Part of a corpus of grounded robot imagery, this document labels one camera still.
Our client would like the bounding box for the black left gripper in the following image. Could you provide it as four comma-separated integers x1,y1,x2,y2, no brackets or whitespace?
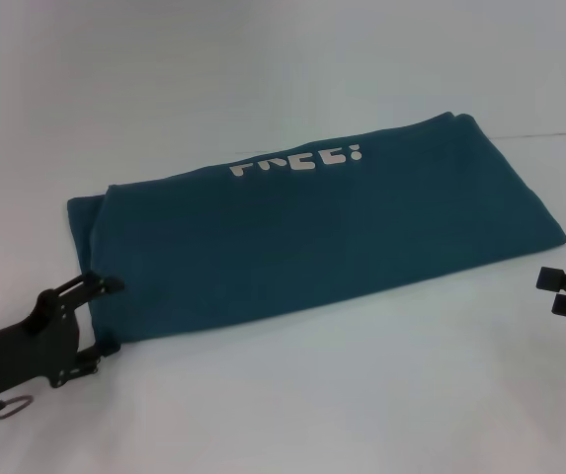
0,271,126,402

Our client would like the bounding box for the teal blue shirt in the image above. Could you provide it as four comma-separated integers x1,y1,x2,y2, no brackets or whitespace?
66,112,566,355

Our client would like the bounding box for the grey left wrist cable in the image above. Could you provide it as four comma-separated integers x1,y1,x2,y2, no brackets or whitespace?
0,394,35,427

